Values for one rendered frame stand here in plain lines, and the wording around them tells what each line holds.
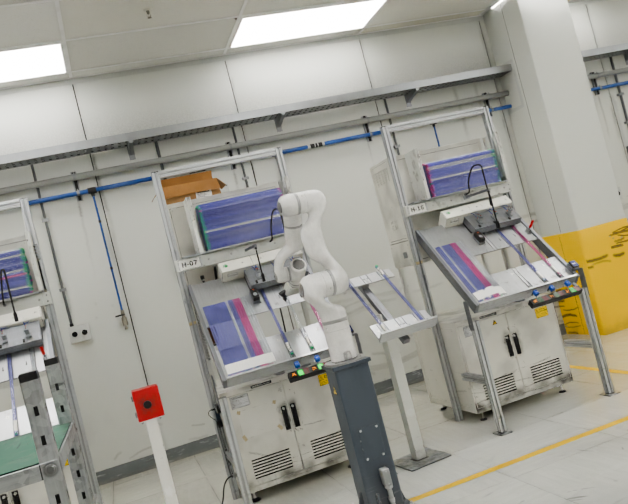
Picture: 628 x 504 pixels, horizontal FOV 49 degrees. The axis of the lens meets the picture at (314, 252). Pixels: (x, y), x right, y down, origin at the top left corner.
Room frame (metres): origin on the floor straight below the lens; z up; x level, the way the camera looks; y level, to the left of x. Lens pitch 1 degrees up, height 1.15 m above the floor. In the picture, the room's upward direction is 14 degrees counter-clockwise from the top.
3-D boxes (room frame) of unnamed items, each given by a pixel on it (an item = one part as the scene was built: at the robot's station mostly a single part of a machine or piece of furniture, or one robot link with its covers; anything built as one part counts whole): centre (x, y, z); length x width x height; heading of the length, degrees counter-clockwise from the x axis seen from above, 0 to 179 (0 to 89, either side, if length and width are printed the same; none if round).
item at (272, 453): (4.09, 0.44, 0.31); 0.70 x 0.65 x 0.62; 107
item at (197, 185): (4.25, 0.54, 1.82); 0.68 x 0.30 x 0.20; 107
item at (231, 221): (3.99, 0.35, 1.52); 0.51 x 0.13 x 0.27; 107
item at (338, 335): (3.13, -0.01, 0.79); 0.19 x 0.19 x 0.18
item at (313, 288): (3.12, 0.02, 1.00); 0.19 x 0.12 x 0.24; 110
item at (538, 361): (4.34, -1.01, 0.65); 1.01 x 0.73 x 1.29; 17
